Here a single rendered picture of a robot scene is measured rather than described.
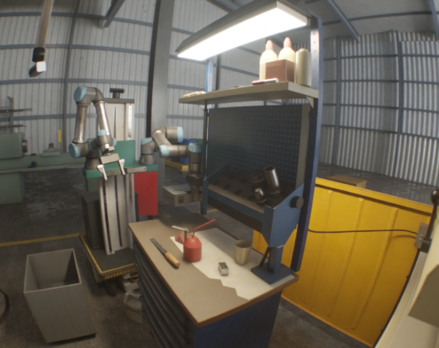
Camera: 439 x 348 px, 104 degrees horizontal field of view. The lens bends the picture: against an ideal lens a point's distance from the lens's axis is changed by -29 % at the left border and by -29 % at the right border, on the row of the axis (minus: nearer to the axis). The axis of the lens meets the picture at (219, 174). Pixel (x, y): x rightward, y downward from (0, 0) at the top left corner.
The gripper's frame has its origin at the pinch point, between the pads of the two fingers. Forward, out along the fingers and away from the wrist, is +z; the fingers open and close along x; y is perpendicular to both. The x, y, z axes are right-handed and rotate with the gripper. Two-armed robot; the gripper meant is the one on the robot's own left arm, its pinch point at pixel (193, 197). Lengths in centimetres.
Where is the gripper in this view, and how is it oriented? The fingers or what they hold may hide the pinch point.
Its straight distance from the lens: 140.4
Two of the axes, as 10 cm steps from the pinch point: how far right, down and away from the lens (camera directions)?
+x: -5.5, -1.9, 8.1
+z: -0.5, 9.8, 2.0
